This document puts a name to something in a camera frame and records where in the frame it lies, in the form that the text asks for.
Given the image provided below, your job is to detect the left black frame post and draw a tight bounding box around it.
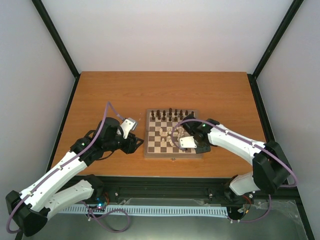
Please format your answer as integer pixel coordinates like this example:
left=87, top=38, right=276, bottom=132
left=31, top=0, right=81, bottom=79

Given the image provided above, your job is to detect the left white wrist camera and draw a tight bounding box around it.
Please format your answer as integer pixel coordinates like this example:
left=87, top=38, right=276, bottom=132
left=120, top=117, right=138, bottom=139

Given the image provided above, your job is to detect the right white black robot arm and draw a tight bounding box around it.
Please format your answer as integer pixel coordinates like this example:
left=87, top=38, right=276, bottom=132
left=178, top=114, right=293, bottom=203

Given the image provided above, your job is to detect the wooden chess board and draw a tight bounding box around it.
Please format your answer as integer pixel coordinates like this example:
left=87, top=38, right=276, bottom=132
left=144, top=110, right=203, bottom=160

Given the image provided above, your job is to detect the light blue slotted cable duct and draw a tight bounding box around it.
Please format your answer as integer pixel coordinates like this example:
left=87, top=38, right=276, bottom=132
left=59, top=204, right=229, bottom=217

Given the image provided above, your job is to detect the light lying chess piece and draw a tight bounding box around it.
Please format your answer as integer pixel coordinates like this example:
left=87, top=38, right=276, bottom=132
left=168, top=136, right=175, bottom=147

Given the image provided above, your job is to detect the dark chess pieces row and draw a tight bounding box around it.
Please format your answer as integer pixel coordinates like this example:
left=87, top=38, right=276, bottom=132
left=146, top=108, right=198, bottom=123

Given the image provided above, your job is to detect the light standing pawn piece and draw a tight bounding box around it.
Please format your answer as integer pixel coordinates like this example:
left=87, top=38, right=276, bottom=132
left=160, top=138, right=167, bottom=147

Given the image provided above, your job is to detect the black aluminium frame rail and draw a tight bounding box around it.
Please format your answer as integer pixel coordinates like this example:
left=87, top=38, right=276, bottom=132
left=32, top=175, right=300, bottom=201

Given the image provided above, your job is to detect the green lit circuit board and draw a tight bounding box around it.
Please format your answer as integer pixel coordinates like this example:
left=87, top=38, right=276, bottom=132
left=97, top=203, right=106, bottom=209

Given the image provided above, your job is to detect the right black frame post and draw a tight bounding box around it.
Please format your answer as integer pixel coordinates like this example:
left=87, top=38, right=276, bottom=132
left=251, top=0, right=305, bottom=78

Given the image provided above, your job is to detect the black frame post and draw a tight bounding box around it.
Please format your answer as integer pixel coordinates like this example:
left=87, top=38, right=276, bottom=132
left=31, top=0, right=81, bottom=79
left=251, top=0, right=305, bottom=78

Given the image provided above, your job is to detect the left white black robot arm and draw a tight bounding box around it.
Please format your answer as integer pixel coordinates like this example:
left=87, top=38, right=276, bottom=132
left=5, top=117, right=144, bottom=237

